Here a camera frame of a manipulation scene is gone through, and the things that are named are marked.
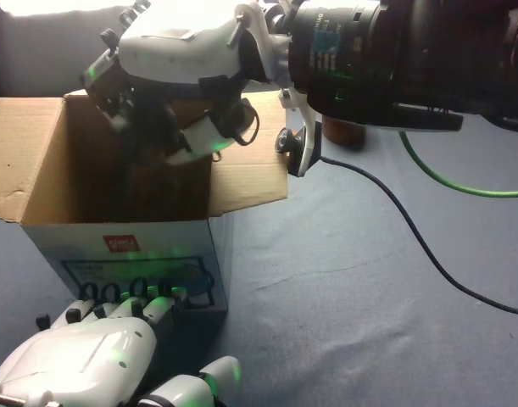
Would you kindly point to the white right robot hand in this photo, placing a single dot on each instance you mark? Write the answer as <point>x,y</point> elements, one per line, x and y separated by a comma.
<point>174,51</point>

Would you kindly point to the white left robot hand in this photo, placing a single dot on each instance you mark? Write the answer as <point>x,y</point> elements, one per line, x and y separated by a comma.
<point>89,360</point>

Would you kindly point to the cardboard box with blue print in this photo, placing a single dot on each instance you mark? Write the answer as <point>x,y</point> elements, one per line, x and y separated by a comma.
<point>114,246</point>

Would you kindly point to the brown cylindrical container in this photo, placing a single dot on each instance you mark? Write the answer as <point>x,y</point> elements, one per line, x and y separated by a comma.
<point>345,133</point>

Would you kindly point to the grey table cloth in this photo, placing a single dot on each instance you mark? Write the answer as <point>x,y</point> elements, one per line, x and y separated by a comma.
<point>369,297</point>

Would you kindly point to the wrist camera on white bracket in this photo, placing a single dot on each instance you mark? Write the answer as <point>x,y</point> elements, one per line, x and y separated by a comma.
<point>303,144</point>

